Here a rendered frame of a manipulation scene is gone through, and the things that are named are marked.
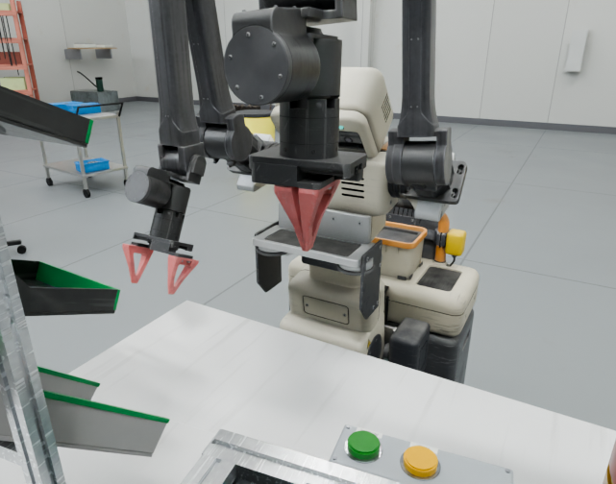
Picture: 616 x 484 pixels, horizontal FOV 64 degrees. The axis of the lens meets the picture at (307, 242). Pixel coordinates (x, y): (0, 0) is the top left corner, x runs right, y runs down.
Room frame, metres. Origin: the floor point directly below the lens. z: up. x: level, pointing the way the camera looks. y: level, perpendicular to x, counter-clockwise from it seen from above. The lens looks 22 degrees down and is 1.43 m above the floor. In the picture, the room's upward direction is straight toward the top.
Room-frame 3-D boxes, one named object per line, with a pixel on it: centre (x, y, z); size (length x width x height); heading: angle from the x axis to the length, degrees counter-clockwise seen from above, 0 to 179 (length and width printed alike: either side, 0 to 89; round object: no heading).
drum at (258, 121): (5.53, 0.58, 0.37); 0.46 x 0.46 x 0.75
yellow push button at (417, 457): (0.45, -0.13, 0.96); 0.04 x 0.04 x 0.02
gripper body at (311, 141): (0.48, 0.00, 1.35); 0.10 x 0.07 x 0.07; 68
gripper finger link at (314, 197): (0.48, 0.01, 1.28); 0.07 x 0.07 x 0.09; 68
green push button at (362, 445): (0.47, -0.07, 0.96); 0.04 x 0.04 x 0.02
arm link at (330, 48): (0.47, 0.00, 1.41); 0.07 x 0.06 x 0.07; 154
